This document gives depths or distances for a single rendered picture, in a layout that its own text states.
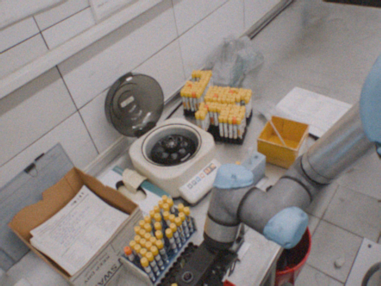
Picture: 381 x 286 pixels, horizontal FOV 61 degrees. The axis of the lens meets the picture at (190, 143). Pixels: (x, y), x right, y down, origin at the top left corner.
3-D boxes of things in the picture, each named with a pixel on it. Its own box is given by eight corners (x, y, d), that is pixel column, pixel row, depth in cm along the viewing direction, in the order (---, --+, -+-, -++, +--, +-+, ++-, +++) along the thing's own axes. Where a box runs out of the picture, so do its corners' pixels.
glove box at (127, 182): (153, 232, 96) (145, 214, 90) (100, 199, 108) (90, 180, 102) (178, 203, 103) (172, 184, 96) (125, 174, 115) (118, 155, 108)
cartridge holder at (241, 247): (240, 262, 86) (240, 255, 84) (212, 246, 91) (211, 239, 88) (250, 246, 89) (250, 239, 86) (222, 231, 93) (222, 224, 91)
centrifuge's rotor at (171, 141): (173, 182, 102) (169, 167, 97) (143, 160, 111) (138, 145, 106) (206, 154, 109) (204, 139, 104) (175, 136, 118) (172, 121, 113)
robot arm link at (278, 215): (321, 192, 58) (269, 168, 65) (287, 235, 53) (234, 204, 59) (317, 219, 63) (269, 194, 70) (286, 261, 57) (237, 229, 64)
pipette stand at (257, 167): (250, 199, 100) (249, 178, 93) (232, 187, 104) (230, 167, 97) (268, 179, 105) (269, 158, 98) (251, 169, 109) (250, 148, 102)
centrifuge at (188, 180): (185, 216, 99) (178, 192, 90) (128, 170, 116) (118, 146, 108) (236, 170, 109) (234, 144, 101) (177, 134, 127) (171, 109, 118)
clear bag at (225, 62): (233, 99, 138) (230, 61, 125) (195, 95, 144) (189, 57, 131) (249, 67, 154) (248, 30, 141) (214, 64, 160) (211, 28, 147)
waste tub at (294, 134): (294, 172, 105) (297, 151, 98) (256, 159, 111) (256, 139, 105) (307, 145, 113) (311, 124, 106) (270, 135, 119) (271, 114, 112)
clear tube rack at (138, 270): (153, 289, 84) (146, 277, 79) (126, 269, 89) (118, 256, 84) (198, 229, 95) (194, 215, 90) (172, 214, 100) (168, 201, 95)
